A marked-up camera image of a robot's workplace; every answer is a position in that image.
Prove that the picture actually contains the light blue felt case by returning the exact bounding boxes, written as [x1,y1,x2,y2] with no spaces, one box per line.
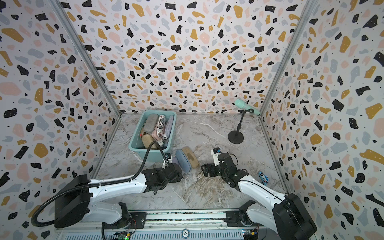
[175,149,192,173]

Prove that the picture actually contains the pink glasses case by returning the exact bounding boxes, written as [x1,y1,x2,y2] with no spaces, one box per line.
[151,127,164,147]

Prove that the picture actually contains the newspaper flag case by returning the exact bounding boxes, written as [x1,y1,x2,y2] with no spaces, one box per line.
[152,115,167,141]

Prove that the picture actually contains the purple felt case diagonal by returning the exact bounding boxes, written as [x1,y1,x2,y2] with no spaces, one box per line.
[163,115,174,140]

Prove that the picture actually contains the plaid tartan glasses case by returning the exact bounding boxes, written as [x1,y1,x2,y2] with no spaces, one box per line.
[140,127,146,138]

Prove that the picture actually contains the teal plastic storage box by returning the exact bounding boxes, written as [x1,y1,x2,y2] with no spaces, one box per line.
[128,110,178,163]

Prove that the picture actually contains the purple felt case horizontal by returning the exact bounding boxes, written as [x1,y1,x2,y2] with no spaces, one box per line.
[172,157,179,166]

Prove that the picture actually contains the tan felt case front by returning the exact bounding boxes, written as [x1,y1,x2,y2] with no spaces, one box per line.
[142,134,157,149]

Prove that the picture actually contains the grey felt case front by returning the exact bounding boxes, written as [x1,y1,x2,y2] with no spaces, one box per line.
[143,114,159,134]

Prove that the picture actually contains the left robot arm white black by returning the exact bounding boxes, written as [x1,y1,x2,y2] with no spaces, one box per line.
[54,163,183,229]

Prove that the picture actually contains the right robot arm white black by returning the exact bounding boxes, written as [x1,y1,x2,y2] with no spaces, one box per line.
[201,149,317,240]

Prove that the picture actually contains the green microphone on black stand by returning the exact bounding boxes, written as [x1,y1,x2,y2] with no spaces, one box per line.
[227,98,261,145]

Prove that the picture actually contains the small blue toy car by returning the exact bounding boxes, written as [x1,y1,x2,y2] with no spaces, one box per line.
[259,172,269,186]

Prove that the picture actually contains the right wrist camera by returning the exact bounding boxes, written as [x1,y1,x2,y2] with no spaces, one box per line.
[211,148,222,166]

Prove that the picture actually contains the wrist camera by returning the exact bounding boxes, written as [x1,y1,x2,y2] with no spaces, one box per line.
[211,148,222,166]
[163,153,172,168]

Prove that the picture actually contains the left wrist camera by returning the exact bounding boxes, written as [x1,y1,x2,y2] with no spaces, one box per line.
[163,153,172,168]

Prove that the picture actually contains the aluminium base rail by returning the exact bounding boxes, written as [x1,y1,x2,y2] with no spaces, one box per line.
[52,209,279,240]

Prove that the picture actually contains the black corrugated cable conduit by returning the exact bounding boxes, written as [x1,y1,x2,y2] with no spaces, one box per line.
[30,141,167,228]

